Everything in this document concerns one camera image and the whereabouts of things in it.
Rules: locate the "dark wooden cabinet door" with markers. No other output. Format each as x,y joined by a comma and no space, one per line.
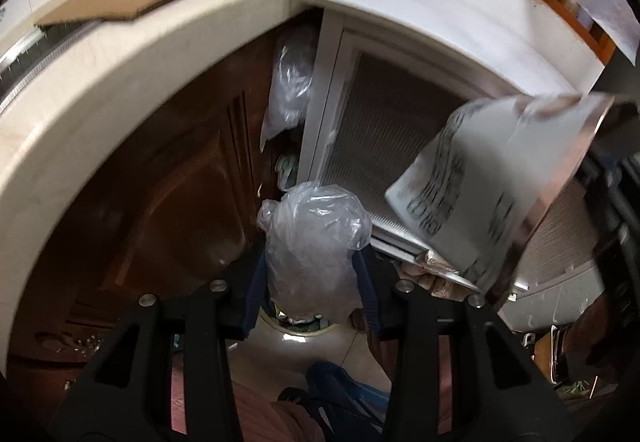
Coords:
150,222

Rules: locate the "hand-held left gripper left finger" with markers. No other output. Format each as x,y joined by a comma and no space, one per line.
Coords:
252,284

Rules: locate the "round trash bin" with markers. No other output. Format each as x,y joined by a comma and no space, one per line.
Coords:
300,329

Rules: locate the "steel sink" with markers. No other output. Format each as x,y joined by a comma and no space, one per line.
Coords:
30,56

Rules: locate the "person's blue shoe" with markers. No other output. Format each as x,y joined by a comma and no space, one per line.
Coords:
340,387

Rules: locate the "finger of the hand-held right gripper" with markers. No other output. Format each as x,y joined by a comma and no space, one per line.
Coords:
622,116

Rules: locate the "clear plastic bag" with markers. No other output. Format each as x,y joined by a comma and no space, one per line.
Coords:
290,91
310,247

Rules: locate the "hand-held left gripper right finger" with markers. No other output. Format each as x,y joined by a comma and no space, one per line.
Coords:
368,294

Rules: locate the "silver white printed pouch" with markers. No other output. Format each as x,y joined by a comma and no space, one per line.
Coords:
475,182

